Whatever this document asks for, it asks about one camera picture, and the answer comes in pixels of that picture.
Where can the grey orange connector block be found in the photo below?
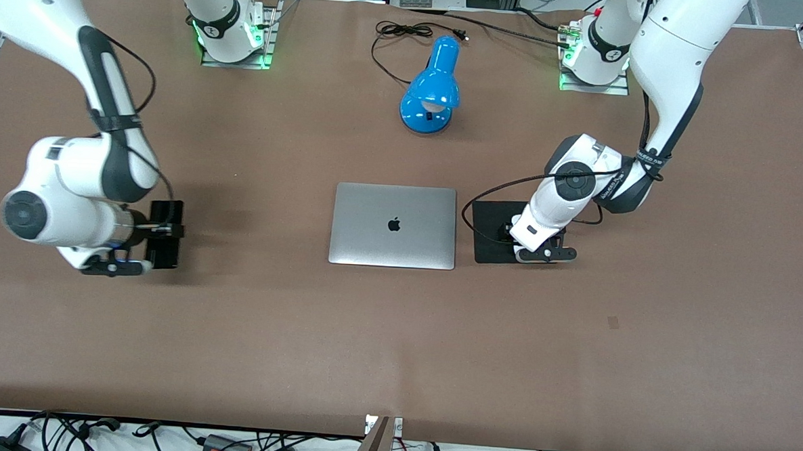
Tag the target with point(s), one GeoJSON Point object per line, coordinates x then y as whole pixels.
{"type": "Point", "coordinates": [226, 448]}

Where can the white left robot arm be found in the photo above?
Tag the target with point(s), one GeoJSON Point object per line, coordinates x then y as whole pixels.
{"type": "Point", "coordinates": [673, 61]}

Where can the blue desk lamp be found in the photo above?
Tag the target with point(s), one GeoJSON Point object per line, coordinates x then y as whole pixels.
{"type": "Point", "coordinates": [435, 84]}

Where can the black power adapter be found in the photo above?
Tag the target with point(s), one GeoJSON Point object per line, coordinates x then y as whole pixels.
{"type": "Point", "coordinates": [2, 445]}

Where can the black mouse pad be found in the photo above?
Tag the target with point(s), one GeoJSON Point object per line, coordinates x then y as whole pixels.
{"type": "Point", "coordinates": [488, 253]}

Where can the metal stand bracket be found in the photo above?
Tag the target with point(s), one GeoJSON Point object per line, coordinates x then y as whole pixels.
{"type": "Point", "coordinates": [398, 427]}

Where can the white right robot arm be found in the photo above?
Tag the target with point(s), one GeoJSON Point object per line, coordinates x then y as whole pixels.
{"type": "Point", "coordinates": [72, 170]}

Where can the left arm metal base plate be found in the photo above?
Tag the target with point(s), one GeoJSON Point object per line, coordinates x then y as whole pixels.
{"type": "Point", "coordinates": [594, 88]}

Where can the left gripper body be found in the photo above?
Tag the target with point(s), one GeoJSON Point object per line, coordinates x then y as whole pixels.
{"type": "Point", "coordinates": [514, 228]}

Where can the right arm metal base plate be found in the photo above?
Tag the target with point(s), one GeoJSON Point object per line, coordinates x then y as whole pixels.
{"type": "Point", "coordinates": [269, 30]}

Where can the silver closed laptop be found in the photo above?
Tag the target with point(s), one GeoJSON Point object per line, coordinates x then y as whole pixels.
{"type": "Point", "coordinates": [392, 242]}

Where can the black smartphone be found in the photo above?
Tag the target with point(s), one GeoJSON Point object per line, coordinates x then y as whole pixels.
{"type": "Point", "coordinates": [164, 256]}

